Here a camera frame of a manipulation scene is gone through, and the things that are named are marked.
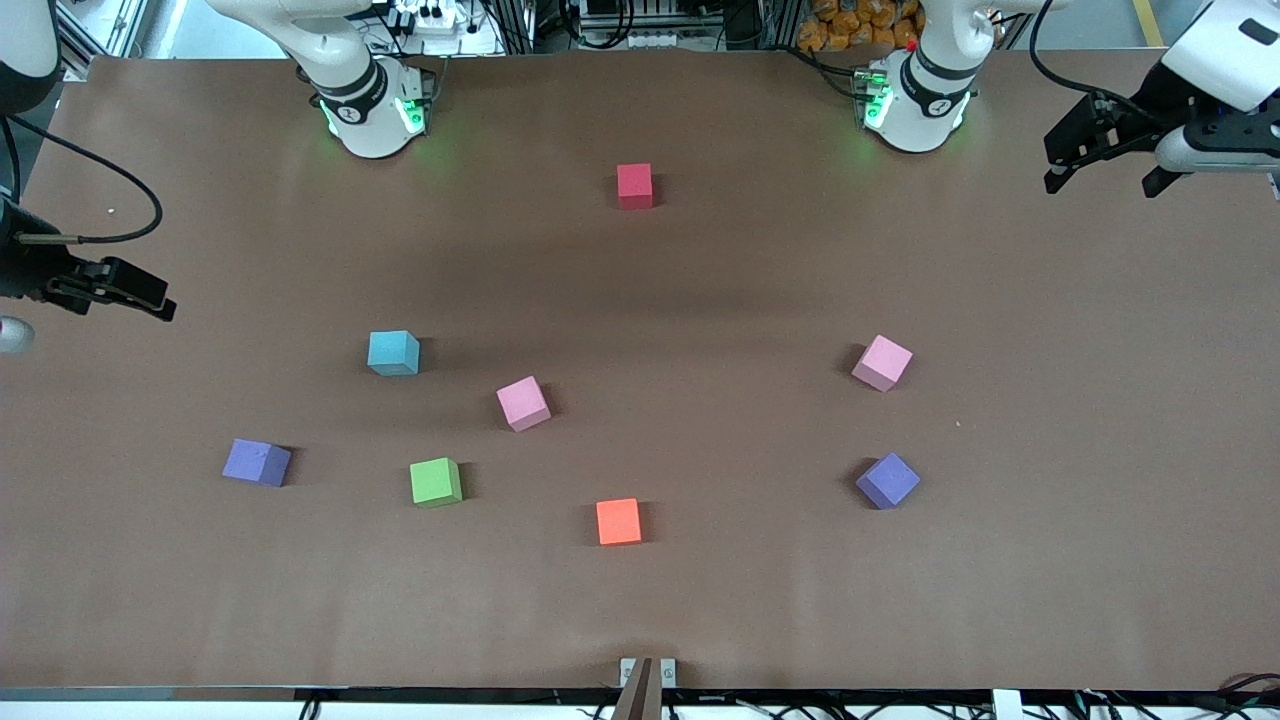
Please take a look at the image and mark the blue foam block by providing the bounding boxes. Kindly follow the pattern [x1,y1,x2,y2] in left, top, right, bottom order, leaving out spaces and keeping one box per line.
[367,330,421,377]

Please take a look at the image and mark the pink foam block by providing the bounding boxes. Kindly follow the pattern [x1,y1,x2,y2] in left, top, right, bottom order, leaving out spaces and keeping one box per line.
[496,376,552,433]
[851,335,914,392]

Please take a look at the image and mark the green foam block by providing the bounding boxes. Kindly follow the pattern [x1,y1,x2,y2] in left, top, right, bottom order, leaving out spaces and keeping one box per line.
[409,457,464,508]

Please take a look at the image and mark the purple foam block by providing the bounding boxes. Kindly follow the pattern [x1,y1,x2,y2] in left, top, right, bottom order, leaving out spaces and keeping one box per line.
[222,438,293,488]
[855,452,922,511]

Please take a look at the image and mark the orange snack bags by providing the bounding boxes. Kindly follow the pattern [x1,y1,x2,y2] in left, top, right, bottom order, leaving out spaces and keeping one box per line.
[797,0,926,53]

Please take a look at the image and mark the white power strip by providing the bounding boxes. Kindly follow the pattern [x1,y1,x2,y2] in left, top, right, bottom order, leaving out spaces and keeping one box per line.
[385,0,506,56]

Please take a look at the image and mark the orange foam block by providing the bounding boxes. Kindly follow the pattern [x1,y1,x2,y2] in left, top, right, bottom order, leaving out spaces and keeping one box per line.
[596,498,643,546]

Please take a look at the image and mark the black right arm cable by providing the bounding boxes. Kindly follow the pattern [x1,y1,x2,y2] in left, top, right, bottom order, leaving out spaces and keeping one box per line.
[0,112,164,246]

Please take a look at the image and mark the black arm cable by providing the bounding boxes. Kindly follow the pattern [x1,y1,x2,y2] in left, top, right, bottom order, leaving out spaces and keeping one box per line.
[1028,0,1166,123]
[0,112,164,246]

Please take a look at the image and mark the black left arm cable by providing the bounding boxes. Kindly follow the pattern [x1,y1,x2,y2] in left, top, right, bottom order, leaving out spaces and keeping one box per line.
[1028,0,1166,123]

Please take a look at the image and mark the aluminium frame rail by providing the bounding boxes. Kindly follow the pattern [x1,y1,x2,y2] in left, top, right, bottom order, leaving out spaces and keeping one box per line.
[55,0,151,71]

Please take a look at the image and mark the black base cable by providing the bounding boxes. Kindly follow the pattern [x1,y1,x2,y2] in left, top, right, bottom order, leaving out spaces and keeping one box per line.
[790,45,866,101]

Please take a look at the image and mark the tangled black cables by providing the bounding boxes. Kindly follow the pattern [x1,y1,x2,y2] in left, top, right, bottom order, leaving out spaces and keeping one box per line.
[1075,672,1280,720]

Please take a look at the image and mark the brown camera mount bar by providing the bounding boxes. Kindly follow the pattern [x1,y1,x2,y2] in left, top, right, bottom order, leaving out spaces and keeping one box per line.
[610,657,663,720]

